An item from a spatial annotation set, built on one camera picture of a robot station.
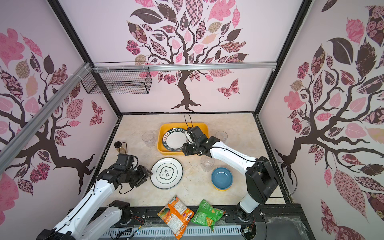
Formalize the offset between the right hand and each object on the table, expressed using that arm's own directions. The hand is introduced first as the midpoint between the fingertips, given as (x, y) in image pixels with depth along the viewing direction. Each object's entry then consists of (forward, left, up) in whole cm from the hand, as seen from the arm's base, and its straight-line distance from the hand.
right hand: (184, 148), depth 83 cm
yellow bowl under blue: (-20, -20, -10) cm, 30 cm away
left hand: (-14, +19, -7) cm, 25 cm away
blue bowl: (-15, -21, -8) cm, 27 cm away
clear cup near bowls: (-3, -14, -14) cm, 20 cm away
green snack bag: (-32, -11, -8) cm, 35 cm away
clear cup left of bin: (+16, +27, -12) cm, 33 cm away
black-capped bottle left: (+5, +41, -7) cm, 42 cm away
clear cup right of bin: (+16, -25, -10) cm, 31 cm away
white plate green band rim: (+16, +9, -13) cm, 22 cm away
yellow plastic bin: (+23, +17, -8) cm, 29 cm away
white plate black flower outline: (-9, +11, -13) cm, 20 cm away
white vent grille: (-39, -23, -14) cm, 47 cm away
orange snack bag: (-32, +3, -11) cm, 34 cm away
